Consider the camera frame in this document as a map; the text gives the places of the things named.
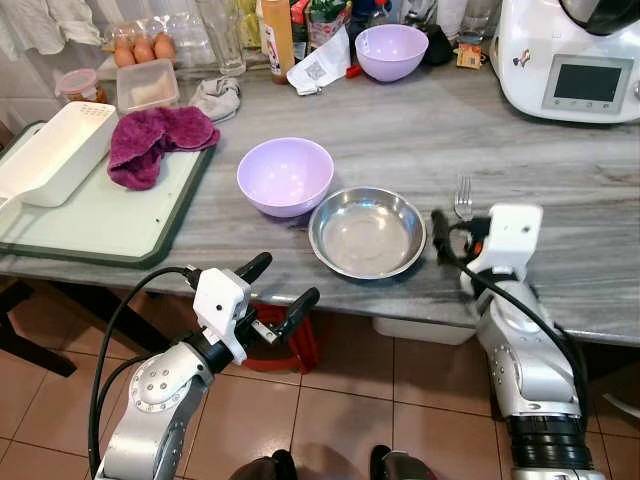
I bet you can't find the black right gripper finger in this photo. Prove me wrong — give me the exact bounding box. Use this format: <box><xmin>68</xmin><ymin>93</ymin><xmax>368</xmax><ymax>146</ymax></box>
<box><xmin>431</xmin><ymin>209</ymin><xmax>457</xmax><ymax>266</ymax></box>

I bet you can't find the white plastic box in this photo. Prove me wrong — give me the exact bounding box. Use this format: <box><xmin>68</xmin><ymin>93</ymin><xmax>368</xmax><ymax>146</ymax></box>
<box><xmin>0</xmin><ymin>101</ymin><xmax>118</xmax><ymax>208</ymax></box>

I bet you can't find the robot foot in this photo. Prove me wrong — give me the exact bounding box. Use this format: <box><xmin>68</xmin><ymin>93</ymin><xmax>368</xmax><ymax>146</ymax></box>
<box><xmin>370</xmin><ymin>445</ymin><xmax>441</xmax><ymax>480</ymax></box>
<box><xmin>230</xmin><ymin>450</ymin><xmax>299</xmax><ymax>480</ymax></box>

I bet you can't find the clear lidded plastic container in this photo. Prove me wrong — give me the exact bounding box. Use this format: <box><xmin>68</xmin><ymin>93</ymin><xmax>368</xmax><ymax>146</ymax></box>
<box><xmin>116</xmin><ymin>59</ymin><xmax>181</xmax><ymax>114</ymax></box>

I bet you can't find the white storage box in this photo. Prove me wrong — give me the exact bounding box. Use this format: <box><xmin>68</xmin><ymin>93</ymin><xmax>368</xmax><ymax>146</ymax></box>
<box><xmin>372</xmin><ymin>316</ymin><xmax>476</xmax><ymax>346</ymax></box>

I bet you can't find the green red snack packet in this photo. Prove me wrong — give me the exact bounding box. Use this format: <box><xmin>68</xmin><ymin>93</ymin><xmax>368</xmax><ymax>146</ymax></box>
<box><xmin>290</xmin><ymin>0</ymin><xmax>353</xmax><ymax>49</ymax></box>

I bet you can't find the lilac plastic bowl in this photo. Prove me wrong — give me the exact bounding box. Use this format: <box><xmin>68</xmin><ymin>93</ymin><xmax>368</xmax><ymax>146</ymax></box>
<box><xmin>236</xmin><ymin>137</ymin><xmax>335</xmax><ymax>219</ymax></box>
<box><xmin>354</xmin><ymin>24</ymin><xmax>430</xmax><ymax>83</ymax></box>

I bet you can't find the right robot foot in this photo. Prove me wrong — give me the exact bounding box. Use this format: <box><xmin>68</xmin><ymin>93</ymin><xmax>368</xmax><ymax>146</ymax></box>
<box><xmin>370</xmin><ymin>445</ymin><xmax>441</xmax><ymax>480</ymax></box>

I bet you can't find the white QR code card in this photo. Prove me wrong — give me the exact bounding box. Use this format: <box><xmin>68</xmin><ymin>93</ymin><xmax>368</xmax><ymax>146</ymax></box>
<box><xmin>286</xmin><ymin>25</ymin><xmax>353</xmax><ymax>97</ymax></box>

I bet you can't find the white hanging cloth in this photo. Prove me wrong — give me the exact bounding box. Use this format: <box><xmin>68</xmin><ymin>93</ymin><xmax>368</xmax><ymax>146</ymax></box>
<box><xmin>0</xmin><ymin>0</ymin><xmax>101</xmax><ymax>56</ymax></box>

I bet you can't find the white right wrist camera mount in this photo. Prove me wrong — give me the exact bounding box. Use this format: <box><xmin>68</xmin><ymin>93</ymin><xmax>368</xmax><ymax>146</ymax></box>
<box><xmin>470</xmin><ymin>204</ymin><xmax>544</xmax><ymax>291</ymax></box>

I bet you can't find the jar with red lid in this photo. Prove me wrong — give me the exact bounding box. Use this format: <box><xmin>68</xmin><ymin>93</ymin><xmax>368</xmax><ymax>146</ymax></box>
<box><xmin>56</xmin><ymin>68</ymin><xmax>106</xmax><ymax>105</ymax></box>

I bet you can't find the silver metal fork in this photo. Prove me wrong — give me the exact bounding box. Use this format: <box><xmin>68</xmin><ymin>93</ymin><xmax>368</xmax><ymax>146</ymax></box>
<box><xmin>455</xmin><ymin>176</ymin><xmax>475</xmax><ymax>221</ymax></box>

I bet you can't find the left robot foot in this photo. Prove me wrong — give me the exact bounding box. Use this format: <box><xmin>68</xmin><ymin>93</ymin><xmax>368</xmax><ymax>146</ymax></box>
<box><xmin>230</xmin><ymin>450</ymin><xmax>299</xmax><ymax>480</ymax></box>

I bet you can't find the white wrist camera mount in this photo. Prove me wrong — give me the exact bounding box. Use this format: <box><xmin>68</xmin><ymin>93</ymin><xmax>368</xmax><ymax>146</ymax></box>
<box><xmin>193</xmin><ymin>267</ymin><xmax>251</xmax><ymax>364</ymax></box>
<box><xmin>470</xmin><ymin>204</ymin><xmax>544</xmax><ymax>291</ymax></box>

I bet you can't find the small yellow packet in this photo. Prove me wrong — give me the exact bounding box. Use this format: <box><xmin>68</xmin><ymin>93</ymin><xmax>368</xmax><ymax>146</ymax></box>
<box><xmin>455</xmin><ymin>35</ymin><xmax>486</xmax><ymax>69</ymax></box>

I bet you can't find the red plastic stool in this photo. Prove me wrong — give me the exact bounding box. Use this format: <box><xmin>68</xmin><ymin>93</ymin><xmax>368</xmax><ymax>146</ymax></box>
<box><xmin>240</xmin><ymin>300</ymin><xmax>323</xmax><ymax>376</ymax></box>

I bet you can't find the orange sauce bottle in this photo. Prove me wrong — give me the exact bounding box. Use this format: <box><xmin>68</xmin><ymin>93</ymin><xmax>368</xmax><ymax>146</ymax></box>
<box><xmin>258</xmin><ymin>0</ymin><xmax>297</xmax><ymax>85</ymax></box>

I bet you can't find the grey crumpled cloth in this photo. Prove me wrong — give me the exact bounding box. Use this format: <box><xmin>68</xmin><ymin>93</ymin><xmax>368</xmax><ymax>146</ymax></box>
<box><xmin>190</xmin><ymin>77</ymin><xmax>242</xmax><ymax>123</ymax></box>

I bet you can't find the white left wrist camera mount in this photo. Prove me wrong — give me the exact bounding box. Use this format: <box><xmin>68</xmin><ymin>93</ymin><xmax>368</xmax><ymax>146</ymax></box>
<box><xmin>193</xmin><ymin>267</ymin><xmax>251</xmax><ymax>364</ymax></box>

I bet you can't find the green cutting board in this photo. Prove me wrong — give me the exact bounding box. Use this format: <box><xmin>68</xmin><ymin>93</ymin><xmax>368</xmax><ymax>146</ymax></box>
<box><xmin>0</xmin><ymin>120</ymin><xmax>218</xmax><ymax>269</ymax></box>

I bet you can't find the magenta towel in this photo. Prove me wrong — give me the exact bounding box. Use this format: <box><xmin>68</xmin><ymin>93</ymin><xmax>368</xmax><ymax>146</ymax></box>
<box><xmin>107</xmin><ymin>105</ymin><xmax>221</xmax><ymax>191</ymax></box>

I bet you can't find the clear plastic egg carton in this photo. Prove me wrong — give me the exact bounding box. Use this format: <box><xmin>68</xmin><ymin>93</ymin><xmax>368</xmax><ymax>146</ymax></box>
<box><xmin>105</xmin><ymin>22</ymin><xmax>181</xmax><ymax>69</ymax></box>

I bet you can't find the shallow steel bowl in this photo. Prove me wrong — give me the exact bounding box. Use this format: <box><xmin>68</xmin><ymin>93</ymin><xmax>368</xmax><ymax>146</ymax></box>
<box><xmin>308</xmin><ymin>186</ymin><xmax>428</xmax><ymax>281</ymax></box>

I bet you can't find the white kitchen machine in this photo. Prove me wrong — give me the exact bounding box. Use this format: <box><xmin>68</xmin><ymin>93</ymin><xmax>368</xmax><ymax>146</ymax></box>
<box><xmin>490</xmin><ymin>0</ymin><xmax>640</xmax><ymax>125</ymax></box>

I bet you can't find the tall clear glass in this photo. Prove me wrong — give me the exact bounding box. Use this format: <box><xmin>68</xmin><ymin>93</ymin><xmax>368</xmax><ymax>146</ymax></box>
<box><xmin>195</xmin><ymin>0</ymin><xmax>247</xmax><ymax>78</ymax></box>

